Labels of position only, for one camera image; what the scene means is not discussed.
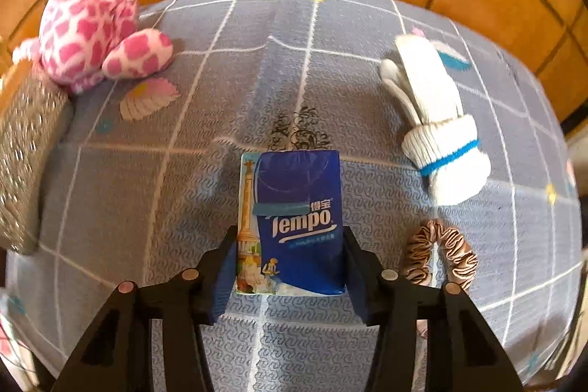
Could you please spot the brown satin scrunchie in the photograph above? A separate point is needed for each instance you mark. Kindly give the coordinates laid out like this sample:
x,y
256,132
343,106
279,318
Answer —
x,y
420,249

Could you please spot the pink spotted plush toy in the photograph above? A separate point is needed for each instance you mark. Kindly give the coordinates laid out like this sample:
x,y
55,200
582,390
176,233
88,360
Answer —
x,y
78,34

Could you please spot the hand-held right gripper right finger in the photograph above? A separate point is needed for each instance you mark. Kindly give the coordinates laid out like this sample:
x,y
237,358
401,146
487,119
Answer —
x,y
356,282

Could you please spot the glittery silver box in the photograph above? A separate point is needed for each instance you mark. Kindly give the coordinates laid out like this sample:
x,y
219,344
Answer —
x,y
23,153

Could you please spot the black lace piece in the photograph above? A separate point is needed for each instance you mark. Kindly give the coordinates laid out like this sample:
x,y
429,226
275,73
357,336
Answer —
x,y
298,132

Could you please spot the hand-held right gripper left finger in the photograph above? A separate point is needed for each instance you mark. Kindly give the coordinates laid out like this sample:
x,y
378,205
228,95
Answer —
x,y
220,282

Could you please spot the white knitted gloves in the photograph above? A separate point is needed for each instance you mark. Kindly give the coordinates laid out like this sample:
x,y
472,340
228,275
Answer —
x,y
441,135

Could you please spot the blue tissue packet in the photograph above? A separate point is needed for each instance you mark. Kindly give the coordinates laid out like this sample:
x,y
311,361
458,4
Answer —
x,y
298,199

